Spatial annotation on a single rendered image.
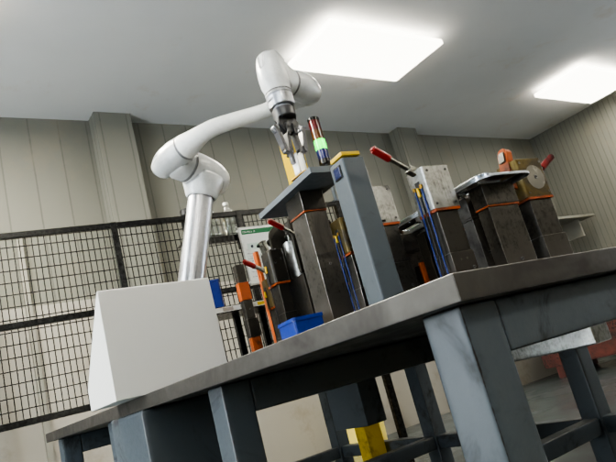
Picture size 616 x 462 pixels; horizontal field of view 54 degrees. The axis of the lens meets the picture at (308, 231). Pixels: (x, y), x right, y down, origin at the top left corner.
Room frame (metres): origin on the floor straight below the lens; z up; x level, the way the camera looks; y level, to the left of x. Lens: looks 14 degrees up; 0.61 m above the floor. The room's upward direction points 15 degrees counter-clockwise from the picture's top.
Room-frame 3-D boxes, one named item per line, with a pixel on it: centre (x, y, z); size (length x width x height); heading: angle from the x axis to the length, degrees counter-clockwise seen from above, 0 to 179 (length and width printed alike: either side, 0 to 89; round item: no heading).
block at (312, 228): (1.77, -0.01, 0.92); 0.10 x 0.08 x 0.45; 31
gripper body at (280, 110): (1.85, -0.03, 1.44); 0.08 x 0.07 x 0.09; 128
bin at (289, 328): (1.73, 0.09, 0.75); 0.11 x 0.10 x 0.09; 31
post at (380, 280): (1.54, -0.15, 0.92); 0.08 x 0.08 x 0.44; 31
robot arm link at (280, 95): (1.85, -0.02, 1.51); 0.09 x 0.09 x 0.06
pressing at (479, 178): (2.12, -0.20, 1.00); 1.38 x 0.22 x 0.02; 31
